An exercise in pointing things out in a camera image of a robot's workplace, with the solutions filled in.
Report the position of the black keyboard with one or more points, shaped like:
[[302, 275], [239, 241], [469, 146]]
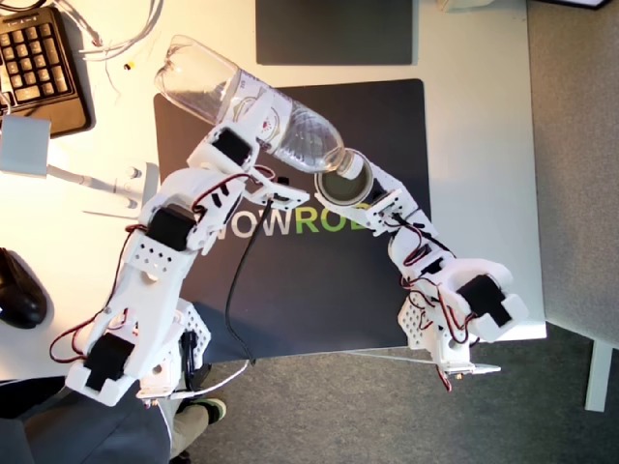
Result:
[[34, 63]]

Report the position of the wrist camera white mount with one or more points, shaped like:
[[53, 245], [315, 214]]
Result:
[[387, 208], [290, 198]]

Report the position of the black mat with green logo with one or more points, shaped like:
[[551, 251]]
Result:
[[314, 290]]

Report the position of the small yellow object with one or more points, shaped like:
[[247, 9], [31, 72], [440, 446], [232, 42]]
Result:
[[128, 65]]

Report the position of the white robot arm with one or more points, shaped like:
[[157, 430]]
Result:
[[483, 268], [150, 290]]

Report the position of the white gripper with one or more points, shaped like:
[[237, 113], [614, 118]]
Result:
[[231, 146], [390, 199]]

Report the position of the plain dark grey mat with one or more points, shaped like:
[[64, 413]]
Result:
[[338, 29]]

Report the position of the clear plastic water bottle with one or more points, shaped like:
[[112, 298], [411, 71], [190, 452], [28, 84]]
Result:
[[203, 82]]

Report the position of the white stand with box head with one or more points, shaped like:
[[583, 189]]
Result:
[[24, 145]]

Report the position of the black computer mouse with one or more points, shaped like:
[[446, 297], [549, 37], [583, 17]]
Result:
[[19, 295]]

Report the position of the black and green shoe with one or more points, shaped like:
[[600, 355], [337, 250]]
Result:
[[208, 408]]

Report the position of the beige trouser leg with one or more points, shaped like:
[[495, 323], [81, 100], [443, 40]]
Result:
[[188, 435]]

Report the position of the white table leg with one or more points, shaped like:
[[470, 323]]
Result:
[[597, 377]]

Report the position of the beige ribbed cup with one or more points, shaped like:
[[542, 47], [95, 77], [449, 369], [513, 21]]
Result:
[[338, 191]]

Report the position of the person's grey garment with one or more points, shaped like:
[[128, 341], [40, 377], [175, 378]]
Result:
[[97, 425]]

